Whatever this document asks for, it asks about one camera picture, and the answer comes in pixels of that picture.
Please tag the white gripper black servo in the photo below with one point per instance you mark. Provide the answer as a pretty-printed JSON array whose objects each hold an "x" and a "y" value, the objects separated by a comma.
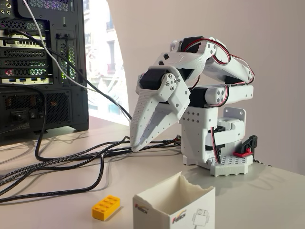
[{"x": 152, "y": 95}]

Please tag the yellow toy brick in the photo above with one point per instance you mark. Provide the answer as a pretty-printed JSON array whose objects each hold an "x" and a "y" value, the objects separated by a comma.
[{"x": 104, "y": 207}]

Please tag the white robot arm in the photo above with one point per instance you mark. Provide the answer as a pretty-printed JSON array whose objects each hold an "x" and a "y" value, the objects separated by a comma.
[{"x": 234, "y": 69}]

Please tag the white open cardboard box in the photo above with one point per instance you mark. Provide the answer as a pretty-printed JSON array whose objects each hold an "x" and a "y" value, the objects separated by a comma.
[{"x": 190, "y": 210}]

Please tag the black and red table clamp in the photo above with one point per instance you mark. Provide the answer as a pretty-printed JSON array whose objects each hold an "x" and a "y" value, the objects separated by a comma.
[{"x": 247, "y": 145}]

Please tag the black computer tower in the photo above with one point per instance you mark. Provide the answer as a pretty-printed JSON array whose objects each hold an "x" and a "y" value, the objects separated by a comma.
[{"x": 28, "y": 102}]

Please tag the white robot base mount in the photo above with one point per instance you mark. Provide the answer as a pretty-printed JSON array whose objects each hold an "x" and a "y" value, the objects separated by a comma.
[{"x": 234, "y": 164}]

